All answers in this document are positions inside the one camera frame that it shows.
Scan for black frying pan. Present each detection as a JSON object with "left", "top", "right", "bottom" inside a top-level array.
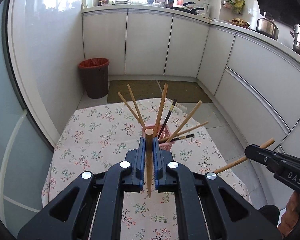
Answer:
[{"left": 172, "top": 2, "right": 205, "bottom": 15}]

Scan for brown trash bin red liner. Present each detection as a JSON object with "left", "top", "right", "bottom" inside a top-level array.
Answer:
[{"left": 78, "top": 58, "right": 110, "bottom": 99}]

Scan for steel kettle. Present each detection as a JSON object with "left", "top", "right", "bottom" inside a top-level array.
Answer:
[{"left": 256, "top": 11, "right": 279, "bottom": 41}]

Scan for left brown floor mat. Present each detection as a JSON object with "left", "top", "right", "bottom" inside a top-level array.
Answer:
[{"left": 107, "top": 80, "right": 162, "bottom": 103}]

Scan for floral tablecloth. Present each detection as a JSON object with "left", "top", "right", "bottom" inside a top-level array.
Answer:
[{"left": 41, "top": 97, "right": 252, "bottom": 240}]

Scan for dark chopstick gold band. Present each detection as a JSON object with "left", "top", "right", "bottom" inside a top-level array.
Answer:
[
  {"left": 157, "top": 99, "right": 177, "bottom": 139},
  {"left": 170, "top": 133, "right": 194, "bottom": 142}
]

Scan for brown floor mat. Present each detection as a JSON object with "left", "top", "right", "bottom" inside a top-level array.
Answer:
[
  {"left": 107, "top": 80, "right": 162, "bottom": 103},
  {"left": 159, "top": 80, "right": 212, "bottom": 103}
]

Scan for plate of food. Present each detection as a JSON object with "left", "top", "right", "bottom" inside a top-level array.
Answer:
[{"left": 229, "top": 18, "right": 250, "bottom": 29}]

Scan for right brown floor mat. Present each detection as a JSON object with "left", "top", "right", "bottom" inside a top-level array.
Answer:
[{"left": 159, "top": 80, "right": 212, "bottom": 103}]

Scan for bamboo chopstick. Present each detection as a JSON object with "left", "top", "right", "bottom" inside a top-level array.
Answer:
[
  {"left": 159, "top": 121, "right": 209, "bottom": 143},
  {"left": 166, "top": 100, "right": 203, "bottom": 142},
  {"left": 145, "top": 128, "right": 154, "bottom": 199},
  {"left": 127, "top": 84, "right": 146, "bottom": 129},
  {"left": 117, "top": 92, "right": 145, "bottom": 128},
  {"left": 214, "top": 138, "right": 275, "bottom": 174},
  {"left": 154, "top": 84, "right": 168, "bottom": 137}
]

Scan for pink perforated utensil holder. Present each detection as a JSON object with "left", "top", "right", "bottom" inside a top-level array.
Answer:
[{"left": 142, "top": 125, "right": 175, "bottom": 151}]

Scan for person's right hand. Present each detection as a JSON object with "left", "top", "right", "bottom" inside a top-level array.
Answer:
[{"left": 277, "top": 191, "right": 299, "bottom": 239}]

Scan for yellow green snack bag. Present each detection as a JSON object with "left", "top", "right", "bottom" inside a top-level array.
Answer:
[{"left": 233, "top": 0, "right": 245, "bottom": 15}]

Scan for white kitchen cabinets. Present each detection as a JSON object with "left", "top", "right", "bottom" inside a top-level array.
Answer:
[{"left": 82, "top": 5, "right": 300, "bottom": 158}]

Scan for white electric kettle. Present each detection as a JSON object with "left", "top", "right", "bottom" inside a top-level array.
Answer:
[{"left": 202, "top": 3, "right": 210, "bottom": 18}]

